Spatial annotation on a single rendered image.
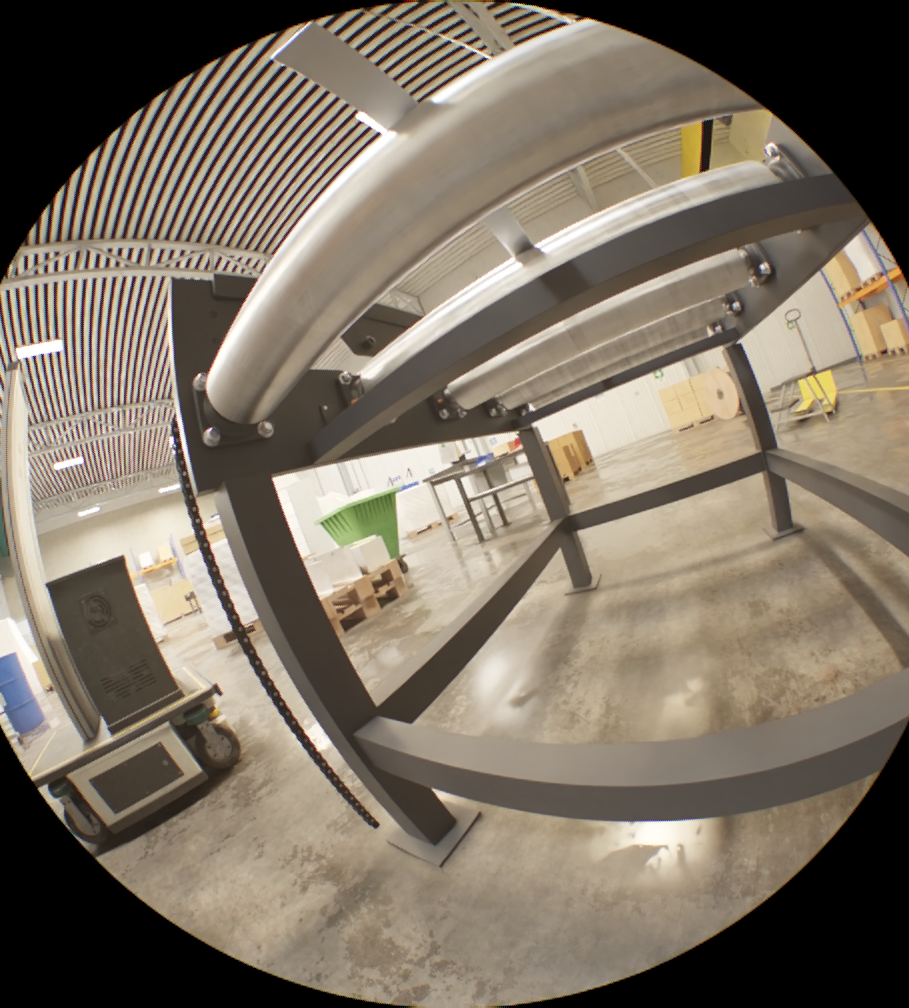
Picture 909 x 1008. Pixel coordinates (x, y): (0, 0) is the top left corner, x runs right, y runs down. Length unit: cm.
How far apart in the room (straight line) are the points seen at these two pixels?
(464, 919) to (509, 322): 83
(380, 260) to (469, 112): 14
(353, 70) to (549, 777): 59
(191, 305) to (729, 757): 90
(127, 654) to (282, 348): 115
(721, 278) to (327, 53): 75
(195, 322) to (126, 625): 98
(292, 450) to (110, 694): 107
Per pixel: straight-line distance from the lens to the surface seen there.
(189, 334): 64
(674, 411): 807
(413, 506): 758
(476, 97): 27
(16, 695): 538
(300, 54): 31
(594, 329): 78
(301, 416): 62
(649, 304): 78
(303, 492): 451
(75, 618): 134
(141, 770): 134
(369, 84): 33
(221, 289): 72
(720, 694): 86
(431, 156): 26
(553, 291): 36
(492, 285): 52
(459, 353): 38
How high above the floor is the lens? 61
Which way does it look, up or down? 2 degrees down
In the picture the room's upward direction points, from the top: 22 degrees counter-clockwise
